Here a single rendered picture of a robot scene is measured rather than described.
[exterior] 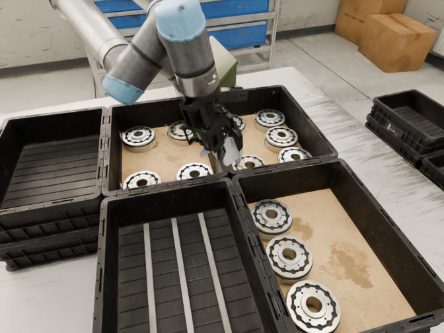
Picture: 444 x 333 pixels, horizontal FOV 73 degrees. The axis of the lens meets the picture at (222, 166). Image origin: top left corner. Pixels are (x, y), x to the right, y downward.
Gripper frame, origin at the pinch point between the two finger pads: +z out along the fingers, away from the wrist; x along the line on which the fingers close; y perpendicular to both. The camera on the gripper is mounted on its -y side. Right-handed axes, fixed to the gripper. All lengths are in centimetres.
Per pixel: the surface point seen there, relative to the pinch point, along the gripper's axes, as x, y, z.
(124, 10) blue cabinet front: -179, -115, 12
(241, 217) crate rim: 10.0, 11.4, 3.9
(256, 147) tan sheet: -6.4, -19.5, 16.4
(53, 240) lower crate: -29.3, 36.7, 5.8
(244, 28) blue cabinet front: -126, -192, 59
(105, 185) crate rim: -20.5, 21.4, -2.6
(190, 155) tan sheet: -20.7, -4.8, 11.7
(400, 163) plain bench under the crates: 32, -53, 41
